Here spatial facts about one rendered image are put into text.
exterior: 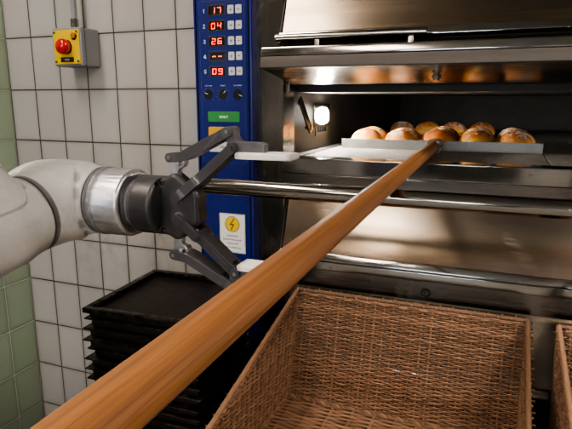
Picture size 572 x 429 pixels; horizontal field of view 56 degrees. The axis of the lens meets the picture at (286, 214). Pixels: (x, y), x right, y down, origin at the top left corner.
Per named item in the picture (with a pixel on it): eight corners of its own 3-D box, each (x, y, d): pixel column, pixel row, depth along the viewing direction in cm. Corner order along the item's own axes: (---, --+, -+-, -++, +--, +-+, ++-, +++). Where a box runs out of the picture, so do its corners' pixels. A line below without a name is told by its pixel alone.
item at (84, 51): (72, 68, 154) (70, 31, 152) (100, 67, 150) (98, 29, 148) (53, 66, 147) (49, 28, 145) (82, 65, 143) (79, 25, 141)
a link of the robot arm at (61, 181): (134, 224, 79) (70, 260, 67) (50, 216, 84) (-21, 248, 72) (122, 151, 75) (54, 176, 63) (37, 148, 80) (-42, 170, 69)
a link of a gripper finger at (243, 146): (230, 151, 65) (229, 125, 64) (268, 151, 63) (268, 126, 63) (224, 151, 64) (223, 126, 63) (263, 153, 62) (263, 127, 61)
